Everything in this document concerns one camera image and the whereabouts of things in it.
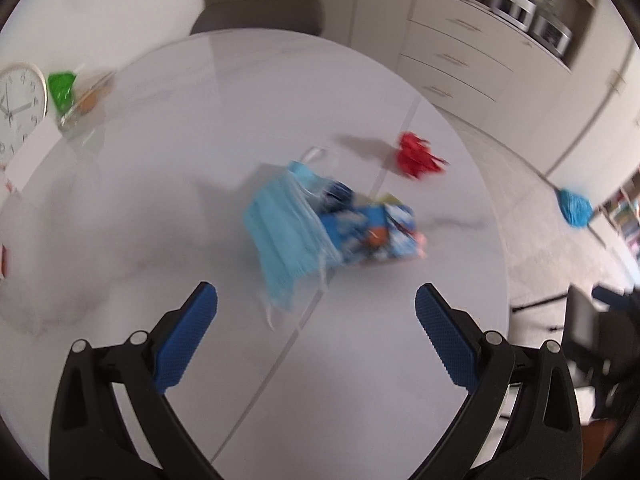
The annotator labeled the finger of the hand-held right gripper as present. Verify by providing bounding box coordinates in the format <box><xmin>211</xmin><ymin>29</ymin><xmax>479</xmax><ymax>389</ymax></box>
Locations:
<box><xmin>591</xmin><ymin>284</ymin><xmax>640</xmax><ymax>312</ymax></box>

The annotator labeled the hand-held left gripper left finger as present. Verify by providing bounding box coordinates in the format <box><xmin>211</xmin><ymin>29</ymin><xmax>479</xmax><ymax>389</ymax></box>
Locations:
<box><xmin>48</xmin><ymin>281</ymin><xmax>223</xmax><ymax>480</ymax></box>

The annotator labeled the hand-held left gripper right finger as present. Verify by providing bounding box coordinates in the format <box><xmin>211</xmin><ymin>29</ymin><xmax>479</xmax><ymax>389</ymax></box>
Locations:
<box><xmin>414</xmin><ymin>283</ymin><xmax>585</xmax><ymax>480</ymax></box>

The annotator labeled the blue snack packet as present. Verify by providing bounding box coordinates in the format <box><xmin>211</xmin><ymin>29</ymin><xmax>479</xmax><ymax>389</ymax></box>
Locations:
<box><xmin>312</xmin><ymin>180</ymin><xmax>428</xmax><ymax>267</ymax></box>

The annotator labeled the blue face mask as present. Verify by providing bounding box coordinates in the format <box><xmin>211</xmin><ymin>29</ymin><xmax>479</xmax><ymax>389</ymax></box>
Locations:
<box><xmin>243</xmin><ymin>146</ymin><xmax>343</xmax><ymax>332</ymax></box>

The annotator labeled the red wrapper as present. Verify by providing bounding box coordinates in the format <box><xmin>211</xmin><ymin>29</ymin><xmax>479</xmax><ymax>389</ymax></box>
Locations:
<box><xmin>396</xmin><ymin>131</ymin><xmax>449</xmax><ymax>180</ymax></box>

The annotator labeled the bookshelf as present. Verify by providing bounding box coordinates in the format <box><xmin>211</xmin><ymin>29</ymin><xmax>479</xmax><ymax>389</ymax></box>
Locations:
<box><xmin>597</xmin><ymin>182</ymin><xmax>640</xmax><ymax>261</ymax></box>

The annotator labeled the blue plastic bag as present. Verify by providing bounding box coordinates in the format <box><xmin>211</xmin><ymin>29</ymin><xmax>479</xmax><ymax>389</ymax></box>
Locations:
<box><xmin>556</xmin><ymin>187</ymin><xmax>594</xmax><ymax>228</ymax></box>

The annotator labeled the white paper card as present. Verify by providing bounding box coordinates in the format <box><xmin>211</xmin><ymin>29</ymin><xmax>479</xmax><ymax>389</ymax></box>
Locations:
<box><xmin>4</xmin><ymin>119</ymin><xmax>65</xmax><ymax>195</ymax></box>

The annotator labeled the clear bag with food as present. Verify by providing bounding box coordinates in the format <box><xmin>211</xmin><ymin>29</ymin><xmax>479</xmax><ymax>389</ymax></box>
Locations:
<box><xmin>59</xmin><ymin>67</ymin><xmax>118</xmax><ymax>133</ymax></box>

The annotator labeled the silver toaster oven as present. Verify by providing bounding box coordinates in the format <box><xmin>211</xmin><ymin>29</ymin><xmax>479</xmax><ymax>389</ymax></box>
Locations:
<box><xmin>529</xmin><ymin>15</ymin><xmax>573</xmax><ymax>58</ymax></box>

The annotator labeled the green plastic bag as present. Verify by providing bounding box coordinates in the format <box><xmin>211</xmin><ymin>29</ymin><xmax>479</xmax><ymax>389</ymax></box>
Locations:
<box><xmin>48</xmin><ymin>72</ymin><xmax>78</xmax><ymax>114</ymax></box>

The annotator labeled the beige drawer cabinet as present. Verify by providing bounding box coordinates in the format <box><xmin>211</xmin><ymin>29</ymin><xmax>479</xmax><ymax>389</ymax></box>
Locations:
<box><xmin>397</xmin><ymin>0</ymin><xmax>573</xmax><ymax>131</ymax></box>

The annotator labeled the white microwave oven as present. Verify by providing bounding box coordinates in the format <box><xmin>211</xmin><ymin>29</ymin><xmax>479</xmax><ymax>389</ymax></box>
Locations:
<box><xmin>492</xmin><ymin>0</ymin><xmax>538</xmax><ymax>31</ymax></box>

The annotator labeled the grey chair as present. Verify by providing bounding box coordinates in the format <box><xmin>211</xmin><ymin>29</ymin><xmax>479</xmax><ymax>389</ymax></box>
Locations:
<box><xmin>190</xmin><ymin>0</ymin><xmax>325</xmax><ymax>37</ymax></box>

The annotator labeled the white round wall clock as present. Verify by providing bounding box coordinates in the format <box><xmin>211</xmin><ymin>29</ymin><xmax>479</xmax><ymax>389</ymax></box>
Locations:
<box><xmin>0</xmin><ymin>63</ymin><xmax>48</xmax><ymax>165</ymax></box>

